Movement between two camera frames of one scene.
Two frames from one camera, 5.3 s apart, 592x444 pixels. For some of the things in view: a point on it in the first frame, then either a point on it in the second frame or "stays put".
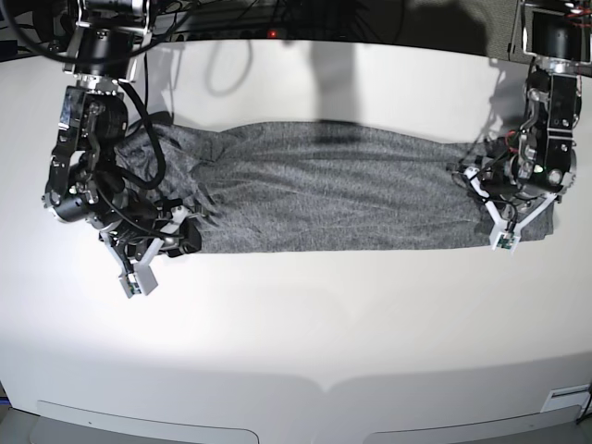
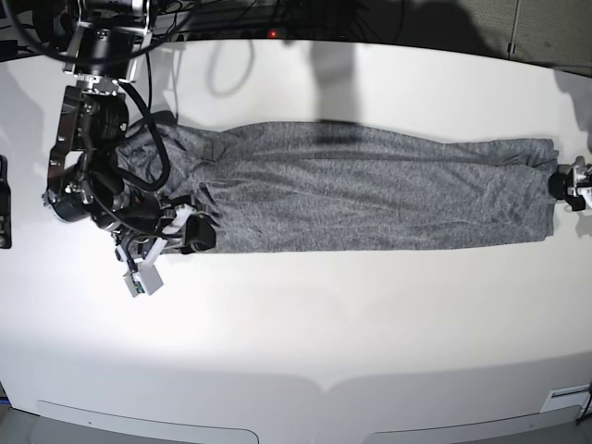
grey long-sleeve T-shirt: (323, 187) stays put
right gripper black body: (527, 180) to (561, 185)
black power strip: (231, 34) stays put
